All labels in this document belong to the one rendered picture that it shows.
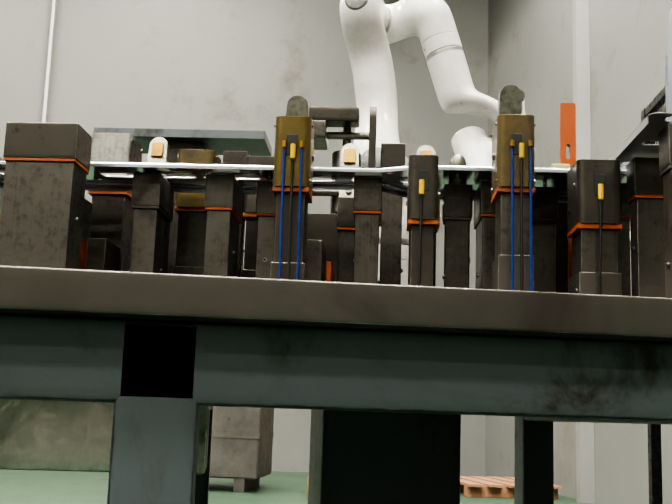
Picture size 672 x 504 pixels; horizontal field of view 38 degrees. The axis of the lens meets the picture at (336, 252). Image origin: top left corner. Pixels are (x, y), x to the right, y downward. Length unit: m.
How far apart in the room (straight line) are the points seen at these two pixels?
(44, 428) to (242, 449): 6.19
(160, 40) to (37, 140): 9.44
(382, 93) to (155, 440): 1.49
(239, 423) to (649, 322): 6.49
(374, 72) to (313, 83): 8.63
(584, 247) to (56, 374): 0.87
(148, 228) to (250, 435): 5.70
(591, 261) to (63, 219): 0.83
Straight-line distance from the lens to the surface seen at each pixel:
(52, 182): 1.63
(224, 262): 1.69
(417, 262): 1.53
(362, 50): 2.33
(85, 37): 11.15
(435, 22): 2.33
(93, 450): 1.22
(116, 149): 1.96
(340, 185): 1.80
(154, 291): 0.91
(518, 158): 1.52
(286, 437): 10.30
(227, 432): 7.40
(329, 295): 0.92
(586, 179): 1.55
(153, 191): 1.74
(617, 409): 1.02
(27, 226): 1.63
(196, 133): 2.09
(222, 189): 1.71
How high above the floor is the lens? 0.57
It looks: 10 degrees up
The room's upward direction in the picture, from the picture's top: 2 degrees clockwise
